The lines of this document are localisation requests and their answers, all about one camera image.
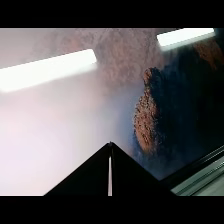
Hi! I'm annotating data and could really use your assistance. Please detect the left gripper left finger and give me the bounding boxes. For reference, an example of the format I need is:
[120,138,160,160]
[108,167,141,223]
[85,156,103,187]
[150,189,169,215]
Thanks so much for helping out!
[44,142,112,197]

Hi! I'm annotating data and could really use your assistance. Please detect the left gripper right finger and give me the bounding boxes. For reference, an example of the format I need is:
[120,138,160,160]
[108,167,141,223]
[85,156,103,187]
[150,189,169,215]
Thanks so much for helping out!
[110,142,175,197]

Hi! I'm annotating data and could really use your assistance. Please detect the silver frame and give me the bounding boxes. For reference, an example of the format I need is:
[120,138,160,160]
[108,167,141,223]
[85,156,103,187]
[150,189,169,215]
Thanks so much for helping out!
[170,155,224,197]

